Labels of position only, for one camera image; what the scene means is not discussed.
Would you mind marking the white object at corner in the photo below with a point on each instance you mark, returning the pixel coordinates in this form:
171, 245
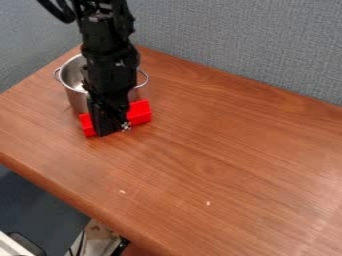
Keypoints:
16, 245

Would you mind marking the metal table leg frame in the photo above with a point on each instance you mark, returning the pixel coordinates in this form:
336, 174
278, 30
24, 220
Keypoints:
97, 241

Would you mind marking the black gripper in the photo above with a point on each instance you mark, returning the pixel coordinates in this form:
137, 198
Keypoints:
111, 64

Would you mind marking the red rectangular block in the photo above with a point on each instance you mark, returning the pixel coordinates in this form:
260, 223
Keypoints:
137, 115

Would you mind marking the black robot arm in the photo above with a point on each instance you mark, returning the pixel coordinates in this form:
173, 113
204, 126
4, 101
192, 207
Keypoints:
65, 10

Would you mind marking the stainless steel pot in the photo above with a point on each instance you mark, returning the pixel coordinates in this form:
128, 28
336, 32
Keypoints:
68, 76

